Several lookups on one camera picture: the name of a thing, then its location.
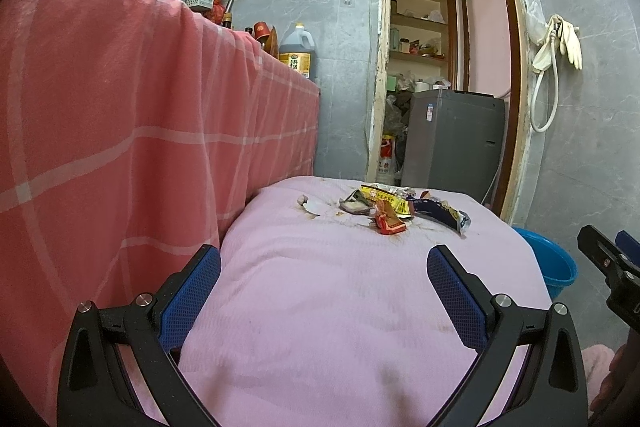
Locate yellow snack wrapper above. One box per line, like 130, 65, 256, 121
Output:
359, 184, 414, 219

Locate broken eggshell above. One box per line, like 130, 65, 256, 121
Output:
297, 194, 330, 217

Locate red wrapper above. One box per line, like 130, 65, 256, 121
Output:
374, 200, 407, 235

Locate red checked counter cloth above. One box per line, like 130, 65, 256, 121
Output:
1, 0, 320, 424

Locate blue plastic bucket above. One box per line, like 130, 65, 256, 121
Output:
514, 228, 578, 299

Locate large soy sauce jug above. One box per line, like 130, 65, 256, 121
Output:
279, 23, 317, 80

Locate grey washing machine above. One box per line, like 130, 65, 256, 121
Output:
401, 89, 506, 202

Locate red white rice sack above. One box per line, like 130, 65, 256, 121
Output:
376, 134, 397, 185

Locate pink floral table cloth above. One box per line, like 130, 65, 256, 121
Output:
117, 174, 554, 427

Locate dark blue snack wrapper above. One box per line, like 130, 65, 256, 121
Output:
411, 197, 471, 235

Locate person's right hand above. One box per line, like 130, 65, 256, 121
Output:
590, 340, 639, 412

